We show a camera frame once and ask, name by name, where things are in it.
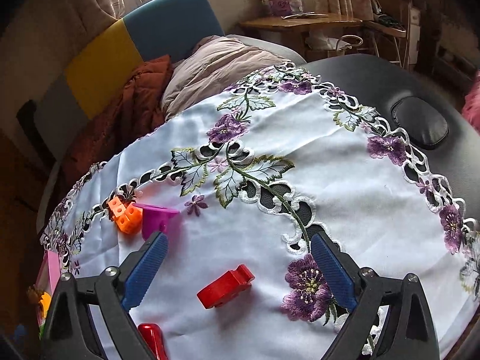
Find white embroidered floral tablecloth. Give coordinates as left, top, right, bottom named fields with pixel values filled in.
left=41, top=57, right=479, bottom=359

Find red metallic capsule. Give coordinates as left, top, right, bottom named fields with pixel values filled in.
left=137, top=322, right=168, bottom=360

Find orange translucent toy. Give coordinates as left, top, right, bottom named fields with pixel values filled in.
left=38, top=291, right=51, bottom=320

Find black headrest cushion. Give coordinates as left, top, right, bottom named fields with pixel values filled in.
left=391, top=96, right=449, bottom=150

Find brown comb massager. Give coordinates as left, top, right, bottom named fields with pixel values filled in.
left=26, top=285, right=44, bottom=305

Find multicolour sofa backrest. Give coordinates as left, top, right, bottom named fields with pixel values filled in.
left=23, top=0, right=224, bottom=166

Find orange cube blocks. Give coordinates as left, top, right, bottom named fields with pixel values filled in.
left=107, top=197, right=143, bottom=235

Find pink beige duvet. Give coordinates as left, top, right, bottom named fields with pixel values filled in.
left=160, top=35, right=306, bottom=120

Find pink shallow cardboard box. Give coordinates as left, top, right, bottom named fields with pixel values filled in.
left=35, top=250, right=61, bottom=328

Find magenta funnel toy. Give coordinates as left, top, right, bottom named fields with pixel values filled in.
left=133, top=203, right=180, bottom=241

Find purple gift box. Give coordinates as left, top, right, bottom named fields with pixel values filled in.
left=261, top=0, right=304, bottom=16

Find wooden side table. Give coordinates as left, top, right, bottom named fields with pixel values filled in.
left=239, top=13, right=409, bottom=68

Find red block toy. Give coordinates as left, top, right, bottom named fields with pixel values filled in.
left=197, top=264, right=256, bottom=309

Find rust brown quilted jacket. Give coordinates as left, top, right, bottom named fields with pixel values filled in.
left=58, top=55, right=173, bottom=187

